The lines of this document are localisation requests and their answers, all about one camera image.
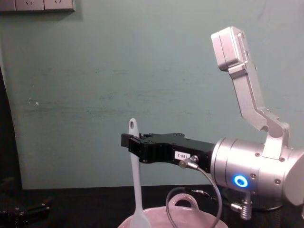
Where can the white wall socket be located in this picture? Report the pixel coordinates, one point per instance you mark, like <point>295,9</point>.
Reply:
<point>29,4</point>
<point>59,4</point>
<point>7,4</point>

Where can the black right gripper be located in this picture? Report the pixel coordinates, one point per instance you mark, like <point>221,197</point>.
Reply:
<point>190,149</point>

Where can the white silicone spatula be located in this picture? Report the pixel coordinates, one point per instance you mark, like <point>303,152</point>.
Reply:
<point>137,180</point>

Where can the pink pot lid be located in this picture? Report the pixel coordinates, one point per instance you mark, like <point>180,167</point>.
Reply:
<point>190,218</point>

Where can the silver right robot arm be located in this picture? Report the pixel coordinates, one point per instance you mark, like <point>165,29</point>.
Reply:
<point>247,164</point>

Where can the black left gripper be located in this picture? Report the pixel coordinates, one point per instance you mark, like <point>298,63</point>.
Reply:
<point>14,213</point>

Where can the black table cloth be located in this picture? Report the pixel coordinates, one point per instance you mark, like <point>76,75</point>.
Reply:
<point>83,209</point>

